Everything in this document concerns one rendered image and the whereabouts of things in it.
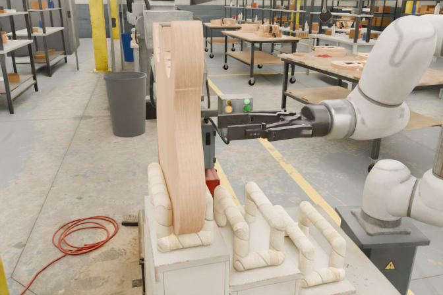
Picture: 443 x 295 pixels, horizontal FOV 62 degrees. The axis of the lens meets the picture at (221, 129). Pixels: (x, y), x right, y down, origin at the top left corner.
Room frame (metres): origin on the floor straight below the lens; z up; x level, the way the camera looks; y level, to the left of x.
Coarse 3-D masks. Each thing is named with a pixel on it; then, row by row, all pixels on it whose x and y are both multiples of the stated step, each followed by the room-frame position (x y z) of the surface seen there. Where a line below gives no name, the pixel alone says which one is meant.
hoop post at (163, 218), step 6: (156, 210) 0.60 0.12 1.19; (168, 210) 0.60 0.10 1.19; (156, 216) 0.60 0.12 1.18; (162, 216) 0.60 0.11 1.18; (168, 216) 0.60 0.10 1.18; (156, 222) 0.60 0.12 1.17; (162, 222) 0.60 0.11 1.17; (168, 222) 0.60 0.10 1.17; (156, 228) 0.61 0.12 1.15; (162, 228) 0.60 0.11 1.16; (168, 228) 0.60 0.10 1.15; (156, 234) 0.61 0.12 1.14; (162, 234) 0.60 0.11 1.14; (168, 234) 0.60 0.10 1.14
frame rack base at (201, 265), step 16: (160, 256) 0.59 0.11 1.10; (176, 256) 0.59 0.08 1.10; (192, 256) 0.59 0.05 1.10; (208, 256) 0.59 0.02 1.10; (224, 256) 0.59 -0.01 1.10; (160, 272) 0.56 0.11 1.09; (176, 272) 0.57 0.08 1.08; (192, 272) 0.58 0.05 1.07; (208, 272) 0.59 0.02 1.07; (224, 272) 0.60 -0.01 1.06; (160, 288) 0.56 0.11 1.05; (176, 288) 0.57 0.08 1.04; (192, 288) 0.58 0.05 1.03; (208, 288) 0.59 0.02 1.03; (224, 288) 0.60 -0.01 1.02
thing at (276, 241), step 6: (270, 228) 0.68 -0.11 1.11; (276, 228) 0.66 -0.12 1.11; (282, 228) 0.67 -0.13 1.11; (270, 234) 0.67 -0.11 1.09; (276, 234) 0.66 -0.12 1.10; (282, 234) 0.67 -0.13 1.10; (270, 240) 0.67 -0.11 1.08; (276, 240) 0.66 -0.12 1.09; (282, 240) 0.67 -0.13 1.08; (270, 246) 0.67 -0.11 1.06; (276, 246) 0.66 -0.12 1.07; (282, 246) 0.67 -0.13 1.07; (276, 264) 0.66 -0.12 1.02
